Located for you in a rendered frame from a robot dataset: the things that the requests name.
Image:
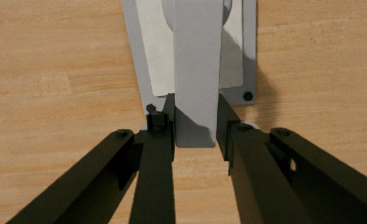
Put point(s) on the grey tap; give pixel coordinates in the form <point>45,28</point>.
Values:
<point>200,54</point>

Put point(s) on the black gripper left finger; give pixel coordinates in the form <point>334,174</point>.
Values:
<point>89,192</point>

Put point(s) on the grey mounting plate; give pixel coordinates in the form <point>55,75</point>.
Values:
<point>245,94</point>

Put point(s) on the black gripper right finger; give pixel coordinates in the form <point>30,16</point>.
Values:
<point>331,191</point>

